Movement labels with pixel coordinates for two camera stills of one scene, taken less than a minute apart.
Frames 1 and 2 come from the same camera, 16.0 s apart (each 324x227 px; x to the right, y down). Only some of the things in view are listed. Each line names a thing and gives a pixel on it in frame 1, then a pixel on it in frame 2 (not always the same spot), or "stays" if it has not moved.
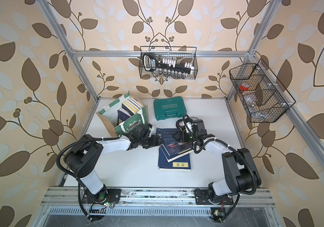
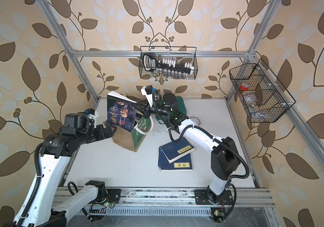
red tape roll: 244,86 stays
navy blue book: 182,163 stays
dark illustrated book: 166,135 -> 121,111
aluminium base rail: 157,202 stays
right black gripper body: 188,137 -> 150,110
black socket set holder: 150,62 stays
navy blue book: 173,150 stays
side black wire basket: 263,96 stays
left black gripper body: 147,141 -> 101,135
